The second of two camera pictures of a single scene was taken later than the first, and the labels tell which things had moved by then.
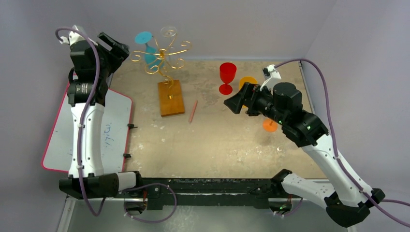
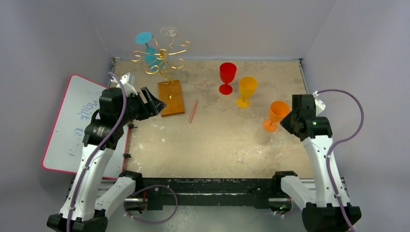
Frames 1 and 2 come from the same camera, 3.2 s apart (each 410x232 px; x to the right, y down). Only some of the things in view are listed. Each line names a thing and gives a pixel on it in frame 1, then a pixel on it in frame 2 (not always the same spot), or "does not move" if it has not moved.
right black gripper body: (249, 100) → (295, 121)
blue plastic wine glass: (154, 58) does not move
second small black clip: (131, 125) does not move
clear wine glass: (168, 31) does not move
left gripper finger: (115, 44) → (152, 102)
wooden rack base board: (170, 98) does not move
